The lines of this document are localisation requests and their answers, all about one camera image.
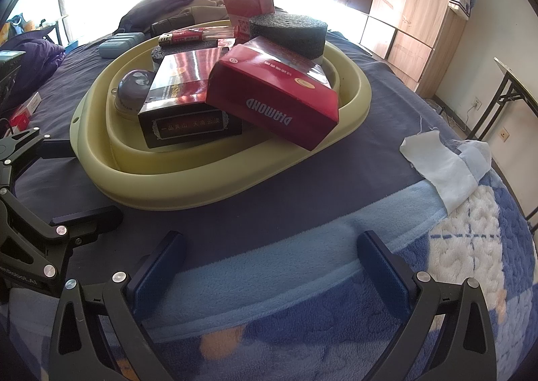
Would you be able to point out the black folded umbrella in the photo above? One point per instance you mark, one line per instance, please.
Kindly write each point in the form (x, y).
(172, 24)

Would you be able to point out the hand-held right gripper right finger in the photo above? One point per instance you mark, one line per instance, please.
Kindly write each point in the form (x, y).
(389, 276)

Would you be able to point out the yellow plastic basin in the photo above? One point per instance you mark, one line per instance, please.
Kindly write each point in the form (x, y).
(138, 183)

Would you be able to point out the dark purple jacket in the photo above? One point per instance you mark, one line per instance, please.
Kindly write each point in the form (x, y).
(29, 62)

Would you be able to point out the large red box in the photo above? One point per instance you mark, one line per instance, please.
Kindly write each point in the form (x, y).
(269, 104)

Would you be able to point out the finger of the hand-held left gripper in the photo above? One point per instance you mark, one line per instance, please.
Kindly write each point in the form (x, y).
(59, 148)
(84, 219)

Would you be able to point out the light blue cloth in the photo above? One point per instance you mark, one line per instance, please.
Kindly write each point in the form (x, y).
(475, 154)

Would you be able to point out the black-legged desk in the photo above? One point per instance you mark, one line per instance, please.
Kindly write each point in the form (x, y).
(512, 87)

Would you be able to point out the white cloth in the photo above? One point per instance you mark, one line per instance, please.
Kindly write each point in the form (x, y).
(437, 167)

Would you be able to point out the wooden wardrobe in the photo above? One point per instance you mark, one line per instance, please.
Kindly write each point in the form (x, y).
(412, 7)

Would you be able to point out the black box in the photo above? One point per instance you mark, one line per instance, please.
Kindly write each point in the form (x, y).
(8, 66)

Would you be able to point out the small red white box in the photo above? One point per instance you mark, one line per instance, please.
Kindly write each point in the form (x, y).
(25, 112)

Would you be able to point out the blue printed fleece blanket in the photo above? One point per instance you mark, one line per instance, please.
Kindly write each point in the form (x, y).
(294, 322)

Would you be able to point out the red and white box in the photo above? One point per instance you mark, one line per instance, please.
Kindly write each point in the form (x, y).
(248, 3)

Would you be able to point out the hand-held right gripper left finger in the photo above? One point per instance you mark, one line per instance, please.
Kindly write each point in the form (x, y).
(157, 276)

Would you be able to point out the dark glossy gold-print box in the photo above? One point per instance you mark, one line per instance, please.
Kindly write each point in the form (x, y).
(185, 129)

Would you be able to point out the blue bed sheet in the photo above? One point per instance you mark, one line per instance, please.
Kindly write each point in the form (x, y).
(378, 112)

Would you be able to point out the light blue ribbed case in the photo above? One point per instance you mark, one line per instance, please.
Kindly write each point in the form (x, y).
(120, 43)

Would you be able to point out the purple clothing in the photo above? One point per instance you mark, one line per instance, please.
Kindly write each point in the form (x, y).
(159, 3)

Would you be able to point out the red clear plastic tube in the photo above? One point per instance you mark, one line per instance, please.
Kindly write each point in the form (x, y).
(189, 35)

